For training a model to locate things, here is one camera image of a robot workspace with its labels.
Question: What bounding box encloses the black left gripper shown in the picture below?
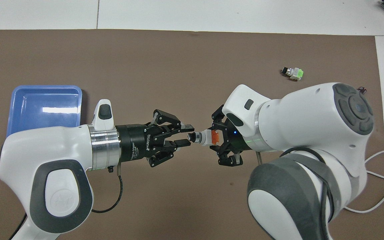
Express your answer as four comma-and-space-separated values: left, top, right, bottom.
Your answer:
115, 109, 195, 168

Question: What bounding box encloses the orange base rotary switch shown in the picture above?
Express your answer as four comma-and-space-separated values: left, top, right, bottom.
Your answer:
187, 129, 220, 146

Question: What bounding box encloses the brown table mat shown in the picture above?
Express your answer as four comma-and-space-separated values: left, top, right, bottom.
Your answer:
0, 29, 384, 240

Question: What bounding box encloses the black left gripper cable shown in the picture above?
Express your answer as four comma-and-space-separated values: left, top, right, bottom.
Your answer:
10, 163, 124, 240

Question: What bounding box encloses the green base rotary switch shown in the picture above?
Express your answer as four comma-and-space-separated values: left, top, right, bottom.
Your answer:
281, 67, 304, 81

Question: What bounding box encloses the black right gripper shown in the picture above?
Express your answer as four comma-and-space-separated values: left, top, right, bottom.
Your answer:
211, 105, 259, 166

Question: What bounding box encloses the blue plastic tray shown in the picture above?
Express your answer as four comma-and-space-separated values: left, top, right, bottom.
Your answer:
6, 85, 83, 137

